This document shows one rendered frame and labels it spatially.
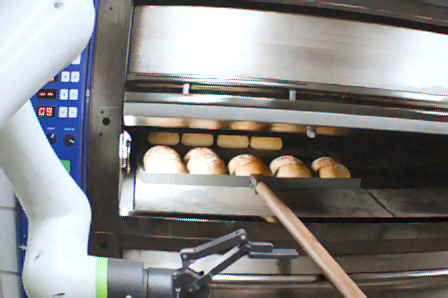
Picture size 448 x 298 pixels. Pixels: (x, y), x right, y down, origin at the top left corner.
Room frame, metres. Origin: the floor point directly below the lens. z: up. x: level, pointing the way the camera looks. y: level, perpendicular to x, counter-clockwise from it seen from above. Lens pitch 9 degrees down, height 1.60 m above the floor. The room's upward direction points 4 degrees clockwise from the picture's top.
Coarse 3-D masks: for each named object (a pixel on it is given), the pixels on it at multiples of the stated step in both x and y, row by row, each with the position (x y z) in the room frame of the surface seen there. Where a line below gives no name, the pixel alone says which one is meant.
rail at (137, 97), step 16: (128, 96) 1.60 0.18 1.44; (144, 96) 1.61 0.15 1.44; (160, 96) 1.61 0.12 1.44; (176, 96) 1.61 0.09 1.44; (192, 96) 1.62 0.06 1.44; (208, 96) 1.62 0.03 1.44; (224, 96) 1.62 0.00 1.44; (320, 112) 1.64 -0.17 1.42; (336, 112) 1.64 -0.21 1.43; (352, 112) 1.64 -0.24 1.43; (368, 112) 1.65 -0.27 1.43; (384, 112) 1.65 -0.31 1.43; (400, 112) 1.65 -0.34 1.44; (416, 112) 1.66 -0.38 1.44; (432, 112) 1.66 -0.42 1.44
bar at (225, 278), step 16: (352, 272) 1.42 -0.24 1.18; (368, 272) 1.42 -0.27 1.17; (384, 272) 1.42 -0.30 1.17; (400, 272) 1.42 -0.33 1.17; (416, 272) 1.43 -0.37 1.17; (432, 272) 1.43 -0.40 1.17; (224, 288) 1.39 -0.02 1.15; (240, 288) 1.39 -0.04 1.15; (256, 288) 1.39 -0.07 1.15; (272, 288) 1.40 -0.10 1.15; (288, 288) 1.40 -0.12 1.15; (304, 288) 1.40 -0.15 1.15; (320, 288) 1.41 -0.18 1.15
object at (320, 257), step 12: (264, 192) 1.95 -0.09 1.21; (276, 204) 1.82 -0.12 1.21; (276, 216) 1.80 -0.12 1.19; (288, 216) 1.71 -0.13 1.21; (288, 228) 1.67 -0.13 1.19; (300, 228) 1.61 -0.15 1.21; (300, 240) 1.56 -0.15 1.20; (312, 240) 1.52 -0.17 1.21; (312, 252) 1.47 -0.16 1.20; (324, 252) 1.44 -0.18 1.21; (324, 264) 1.39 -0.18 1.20; (336, 264) 1.37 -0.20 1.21; (336, 276) 1.31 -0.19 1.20; (336, 288) 1.29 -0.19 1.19; (348, 288) 1.24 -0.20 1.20
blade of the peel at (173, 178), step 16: (224, 160) 2.45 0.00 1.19; (272, 160) 2.50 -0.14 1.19; (144, 176) 2.09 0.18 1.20; (160, 176) 2.09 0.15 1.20; (176, 176) 2.10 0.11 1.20; (192, 176) 2.10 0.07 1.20; (208, 176) 2.11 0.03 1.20; (224, 176) 2.12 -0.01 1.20; (240, 176) 2.12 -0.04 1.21; (272, 176) 2.13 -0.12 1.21; (352, 176) 2.23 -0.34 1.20
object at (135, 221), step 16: (128, 224) 1.74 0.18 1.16; (144, 224) 1.75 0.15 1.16; (160, 224) 1.75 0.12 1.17; (176, 224) 1.75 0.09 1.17; (192, 224) 1.76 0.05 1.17; (208, 224) 1.76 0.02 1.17; (224, 224) 1.76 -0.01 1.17; (240, 224) 1.77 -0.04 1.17; (256, 224) 1.77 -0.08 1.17; (272, 224) 1.77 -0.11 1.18; (304, 224) 1.78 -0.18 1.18; (320, 224) 1.78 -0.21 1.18; (336, 224) 1.78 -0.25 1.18; (352, 224) 1.79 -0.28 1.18; (368, 224) 1.79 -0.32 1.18; (384, 224) 1.79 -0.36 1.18; (400, 224) 1.80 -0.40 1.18; (416, 224) 1.80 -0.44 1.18; (432, 224) 1.81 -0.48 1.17; (272, 240) 1.77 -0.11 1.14; (320, 240) 1.78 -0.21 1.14; (336, 240) 1.79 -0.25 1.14; (352, 240) 1.79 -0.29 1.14
